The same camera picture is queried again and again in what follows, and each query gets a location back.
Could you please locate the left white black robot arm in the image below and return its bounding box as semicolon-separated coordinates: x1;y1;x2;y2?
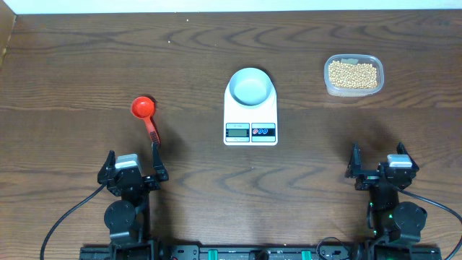
97;144;169;259

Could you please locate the light grey round bowl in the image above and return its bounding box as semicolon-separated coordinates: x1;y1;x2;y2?
229;67;274;106

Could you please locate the red plastic measuring scoop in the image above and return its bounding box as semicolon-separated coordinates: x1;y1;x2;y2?
131;96;161;148

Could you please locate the clear plastic soybean container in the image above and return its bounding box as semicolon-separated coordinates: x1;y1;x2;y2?
324;54;385;98

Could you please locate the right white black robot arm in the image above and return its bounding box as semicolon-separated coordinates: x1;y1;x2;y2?
346;143;427;259

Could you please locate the white digital kitchen scale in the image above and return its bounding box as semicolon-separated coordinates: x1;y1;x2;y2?
223;84;279;146

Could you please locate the right black camera cable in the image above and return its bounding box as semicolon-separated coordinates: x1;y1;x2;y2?
396;186;462;260

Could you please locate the left black camera cable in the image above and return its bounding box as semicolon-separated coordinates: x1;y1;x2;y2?
39;183;108;260

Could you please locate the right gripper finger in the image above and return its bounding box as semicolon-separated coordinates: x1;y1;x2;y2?
346;143;362;177
396;142;419;170

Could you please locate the black camera cable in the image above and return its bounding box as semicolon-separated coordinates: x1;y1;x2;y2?
396;186;462;260
39;183;108;260

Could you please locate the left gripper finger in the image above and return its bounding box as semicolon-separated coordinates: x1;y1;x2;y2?
152;143;167;177
99;150;116;177

